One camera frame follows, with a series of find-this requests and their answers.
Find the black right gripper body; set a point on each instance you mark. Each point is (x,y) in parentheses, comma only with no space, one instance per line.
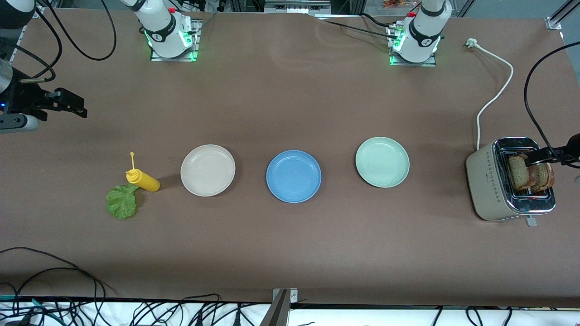
(21,97)

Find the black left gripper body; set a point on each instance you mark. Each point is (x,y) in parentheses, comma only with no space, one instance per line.
(572,150)

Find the brown bread slice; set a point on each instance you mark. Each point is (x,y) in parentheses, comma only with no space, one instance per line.
(516,174)
(543,179)

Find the yellow squeeze bottle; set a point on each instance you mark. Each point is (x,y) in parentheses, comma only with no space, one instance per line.
(147,182)

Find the green lettuce leaf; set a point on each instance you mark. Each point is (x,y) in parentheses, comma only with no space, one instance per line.
(121,203)

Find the beige plate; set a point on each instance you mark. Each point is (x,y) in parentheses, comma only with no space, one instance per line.
(207,170)

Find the light green plate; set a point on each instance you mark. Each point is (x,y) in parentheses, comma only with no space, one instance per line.
(382,162)

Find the blue plate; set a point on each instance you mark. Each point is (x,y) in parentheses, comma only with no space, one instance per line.
(293,176)

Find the beige chrome-top toaster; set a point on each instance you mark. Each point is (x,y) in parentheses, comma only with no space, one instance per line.
(487,181)

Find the aluminium corner profile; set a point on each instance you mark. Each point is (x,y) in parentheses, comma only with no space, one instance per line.
(555,21)

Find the orange packet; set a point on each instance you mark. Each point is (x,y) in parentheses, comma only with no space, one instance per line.
(398,3)

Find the grey metal box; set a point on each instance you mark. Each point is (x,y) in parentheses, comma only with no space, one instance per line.
(297,7)

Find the aluminium side rail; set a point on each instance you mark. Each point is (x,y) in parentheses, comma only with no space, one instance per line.
(17,45)

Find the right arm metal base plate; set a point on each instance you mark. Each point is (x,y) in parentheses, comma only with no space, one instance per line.
(172,59)

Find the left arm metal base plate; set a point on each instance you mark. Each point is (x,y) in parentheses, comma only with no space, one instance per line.
(412,64)

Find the aluminium camera post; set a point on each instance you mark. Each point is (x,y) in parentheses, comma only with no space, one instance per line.
(277,312)

